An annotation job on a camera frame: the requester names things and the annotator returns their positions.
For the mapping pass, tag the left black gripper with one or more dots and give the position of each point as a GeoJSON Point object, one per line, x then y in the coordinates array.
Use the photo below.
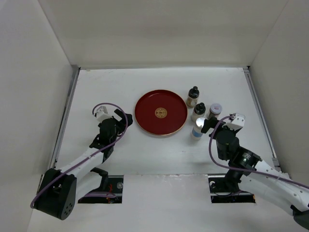
{"type": "Point", "coordinates": [121, 124]}

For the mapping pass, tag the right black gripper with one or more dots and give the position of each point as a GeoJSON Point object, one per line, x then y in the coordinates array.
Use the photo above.
{"type": "Point", "coordinates": [208, 123]}

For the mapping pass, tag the tall bottle blue label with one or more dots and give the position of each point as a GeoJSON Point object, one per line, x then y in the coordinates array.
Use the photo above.
{"type": "Point", "coordinates": [196, 133]}

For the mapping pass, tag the white powder bottle black cap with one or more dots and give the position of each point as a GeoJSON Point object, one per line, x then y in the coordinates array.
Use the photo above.
{"type": "Point", "coordinates": [198, 111]}

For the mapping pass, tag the brown spice bottle black cap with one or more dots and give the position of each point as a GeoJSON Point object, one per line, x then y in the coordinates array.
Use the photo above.
{"type": "Point", "coordinates": [192, 98]}

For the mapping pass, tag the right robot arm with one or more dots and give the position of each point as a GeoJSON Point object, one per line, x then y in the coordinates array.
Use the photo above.
{"type": "Point", "coordinates": [247, 171]}

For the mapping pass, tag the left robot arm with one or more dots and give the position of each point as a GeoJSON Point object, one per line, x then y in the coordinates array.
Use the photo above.
{"type": "Point", "coordinates": [62, 188]}

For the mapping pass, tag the red round lacquer tray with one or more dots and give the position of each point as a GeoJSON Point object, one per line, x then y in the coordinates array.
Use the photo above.
{"type": "Point", "coordinates": [161, 112]}

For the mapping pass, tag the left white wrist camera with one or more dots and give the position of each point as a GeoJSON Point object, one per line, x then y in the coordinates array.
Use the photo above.
{"type": "Point", "coordinates": [101, 113]}

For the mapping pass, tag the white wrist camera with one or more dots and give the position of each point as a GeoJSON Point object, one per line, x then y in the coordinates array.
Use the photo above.
{"type": "Point", "coordinates": [236, 121]}
{"type": "Point", "coordinates": [101, 113]}

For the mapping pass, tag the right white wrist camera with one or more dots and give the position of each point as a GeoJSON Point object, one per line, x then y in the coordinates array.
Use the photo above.
{"type": "Point", "coordinates": [236, 121]}

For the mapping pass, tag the left aluminium table rail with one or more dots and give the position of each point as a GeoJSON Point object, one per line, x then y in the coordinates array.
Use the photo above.
{"type": "Point", "coordinates": [64, 119]}

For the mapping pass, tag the aluminium table rail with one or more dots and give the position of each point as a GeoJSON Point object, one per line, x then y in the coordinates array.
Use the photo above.
{"type": "Point", "coordinates": [64, 119]}
{"type": "Point", "coordinates": [261, 117]}

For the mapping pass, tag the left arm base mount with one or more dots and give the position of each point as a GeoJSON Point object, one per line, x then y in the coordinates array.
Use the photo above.
{"type": "Point", "coordinates": [109, 188]}

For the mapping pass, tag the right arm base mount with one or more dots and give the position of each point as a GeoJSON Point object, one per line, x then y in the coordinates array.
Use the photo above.
{"type": "Point", "coordinates": [223, 192]}

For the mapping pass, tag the right aluminium table rail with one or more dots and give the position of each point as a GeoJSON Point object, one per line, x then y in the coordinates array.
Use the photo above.
{"type": "Point", "coordinates": [261, 117]}

